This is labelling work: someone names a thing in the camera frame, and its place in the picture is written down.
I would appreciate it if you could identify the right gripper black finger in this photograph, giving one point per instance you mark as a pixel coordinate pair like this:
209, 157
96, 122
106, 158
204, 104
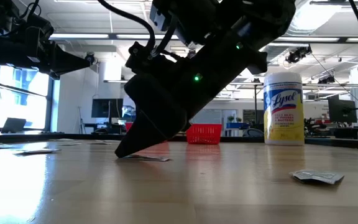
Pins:
154, 112

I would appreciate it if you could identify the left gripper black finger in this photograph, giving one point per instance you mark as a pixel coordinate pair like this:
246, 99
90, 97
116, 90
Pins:
26, 53
61, 73

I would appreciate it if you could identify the narrow white red packet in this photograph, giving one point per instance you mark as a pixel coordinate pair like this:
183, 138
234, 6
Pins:
154, 158

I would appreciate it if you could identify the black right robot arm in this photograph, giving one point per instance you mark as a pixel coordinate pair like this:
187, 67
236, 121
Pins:
266, 18

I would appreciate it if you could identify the red plastic mesh basket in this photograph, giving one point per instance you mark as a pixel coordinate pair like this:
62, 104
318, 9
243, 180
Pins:
204, 134
128, 126

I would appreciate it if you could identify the black diagonal rod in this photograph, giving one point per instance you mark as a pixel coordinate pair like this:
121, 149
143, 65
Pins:
17, 90

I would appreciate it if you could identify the long ceiling light strip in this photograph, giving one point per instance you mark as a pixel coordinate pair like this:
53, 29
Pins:
79, 36

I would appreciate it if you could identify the small green potted plant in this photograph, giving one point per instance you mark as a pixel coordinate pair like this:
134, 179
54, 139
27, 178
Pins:
238, 119
230, 119

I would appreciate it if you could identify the black computer monitor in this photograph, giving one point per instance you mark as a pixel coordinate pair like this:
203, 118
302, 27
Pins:
107, 108
342, 109

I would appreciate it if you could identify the blue storage bin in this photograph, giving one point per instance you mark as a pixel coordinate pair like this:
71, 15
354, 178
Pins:
238, 125

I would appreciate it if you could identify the open laptop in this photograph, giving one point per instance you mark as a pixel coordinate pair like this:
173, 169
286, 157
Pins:
14, 125

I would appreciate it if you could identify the Lysol disinfecting wipes canister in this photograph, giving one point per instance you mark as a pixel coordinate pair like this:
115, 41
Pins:
283, 109

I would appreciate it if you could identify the narrow white grey packet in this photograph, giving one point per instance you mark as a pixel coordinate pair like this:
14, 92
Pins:
315, 176

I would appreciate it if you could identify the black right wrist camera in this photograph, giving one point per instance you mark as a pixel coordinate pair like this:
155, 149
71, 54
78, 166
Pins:
188, 18

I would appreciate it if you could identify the black ceiling mounted camera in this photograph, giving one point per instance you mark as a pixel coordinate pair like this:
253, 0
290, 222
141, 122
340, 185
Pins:
326, 80
297, 55

